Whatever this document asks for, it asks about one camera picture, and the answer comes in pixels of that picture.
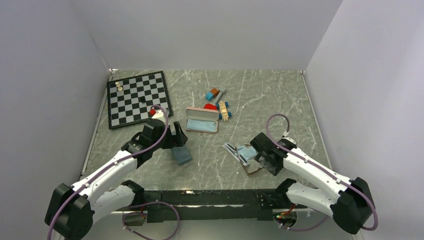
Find brown-framed sunglasses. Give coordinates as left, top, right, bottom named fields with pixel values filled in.
left=240, top=144, right=263, bottom=176

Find pink glasses case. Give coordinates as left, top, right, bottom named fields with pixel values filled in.
left=185, top=107, right=219, bottom=134

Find light blue cleaning cloth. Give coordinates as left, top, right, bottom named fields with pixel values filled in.
left=186, top=119, right=217, bottom=132

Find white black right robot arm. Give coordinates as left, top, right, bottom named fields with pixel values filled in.
left=250, top=132, right=376, bottom=235

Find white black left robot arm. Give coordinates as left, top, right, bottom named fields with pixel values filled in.
left=44, top=116, right=188, bottom=240

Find white-framed sunglasses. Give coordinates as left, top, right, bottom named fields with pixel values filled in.
left=223, top=143, right=250, bottom=167

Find grey-blue glasses case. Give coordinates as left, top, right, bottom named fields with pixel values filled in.
left=171, top=146, right=193, bottom=166

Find red toy block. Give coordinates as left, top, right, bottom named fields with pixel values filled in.
left=203, top=103, right=217, bottom=111

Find cream toy cart blue wheels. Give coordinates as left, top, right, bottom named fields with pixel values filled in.
left=215, top=101, right=232, bottom=122

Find blue and orange toy block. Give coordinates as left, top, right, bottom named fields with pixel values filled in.
left=205, top=88, right=220, bottom=101

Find black white chessboard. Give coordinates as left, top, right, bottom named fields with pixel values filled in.
left=106, top=71, right=173, bottom=130

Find grey toy bar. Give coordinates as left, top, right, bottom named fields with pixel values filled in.
left=213, top=88, right=226, bottom=105

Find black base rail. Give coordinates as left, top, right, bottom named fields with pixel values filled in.
left=119, top=189, right=293, bottom=223

